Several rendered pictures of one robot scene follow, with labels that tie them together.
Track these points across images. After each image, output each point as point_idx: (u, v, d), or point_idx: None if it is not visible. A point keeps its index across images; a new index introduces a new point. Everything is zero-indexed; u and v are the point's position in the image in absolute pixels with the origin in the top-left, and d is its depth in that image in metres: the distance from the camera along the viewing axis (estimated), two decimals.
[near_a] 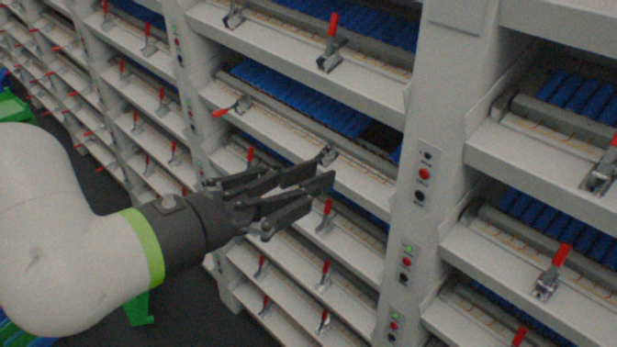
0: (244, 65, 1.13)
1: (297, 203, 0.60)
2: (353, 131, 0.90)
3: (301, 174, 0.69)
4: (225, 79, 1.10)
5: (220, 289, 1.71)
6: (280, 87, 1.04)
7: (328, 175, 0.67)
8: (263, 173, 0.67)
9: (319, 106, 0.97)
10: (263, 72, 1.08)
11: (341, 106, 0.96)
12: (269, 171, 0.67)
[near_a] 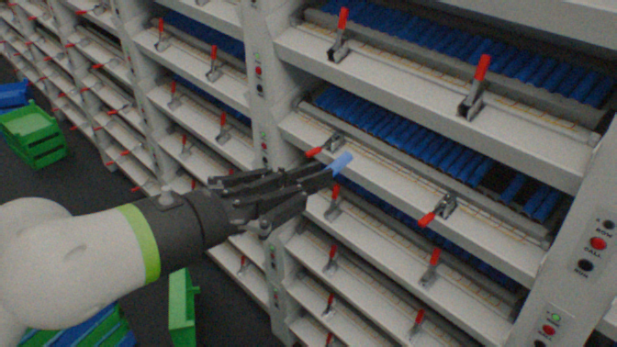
0: (329, 95, 1.03)
1: (293, 200, 0.61)
2: (474, 178, 0.80)
3: (305, 176, 0.69)
4: (310, 111, 1.00)
5: (273, 322, 1.61)
6: (375, 122, 0.95)
7: (325, 173, 0.68)
8: (266, 175, 0.67)
9: (428, 147, 0.87)
10: (353, 104, 0.99)
11: (452, 146, 0.86)
12: (273, 173, 0.67)
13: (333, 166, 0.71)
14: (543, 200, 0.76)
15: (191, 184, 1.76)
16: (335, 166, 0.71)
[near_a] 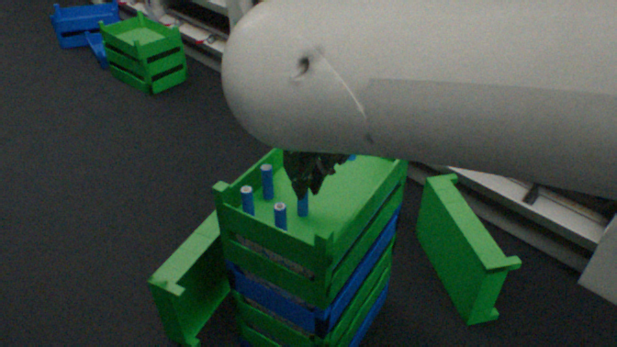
0: None
1: (295, 172, 0.60)
2: None
3: (312, 177, 0.69)
4: None
5: (595, 266, 1.08)
6: None
7: (300, 195, 0.69)
8: (338, 157, 0.65)
9: None
10: None
11: None
12: (336, 162, 0.66)
13: None
14: None
15: None
16: None
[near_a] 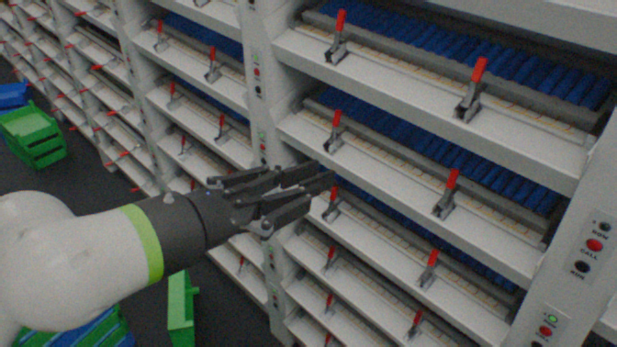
0: (331, 93, 1.04)
1: None
2: (476, 173, 0.81)
3: (315, 183, 0.67)
4: (315, 106, 1.01)
5: (272, 322, 1.62)
6: (378, 118, 0.96)
7: (305, 176, 0.71)
8: (302, 206, 0.63)
9: (431, 143, 0.88)
10: (356, 101, 1.00)
11: (454, 142, 0.87)
12: None
13: (524, 190, 0.77)
14: (544, 195, 0.76)
15: (190, 184, 1.76)
16: (526, 189, 0.77)
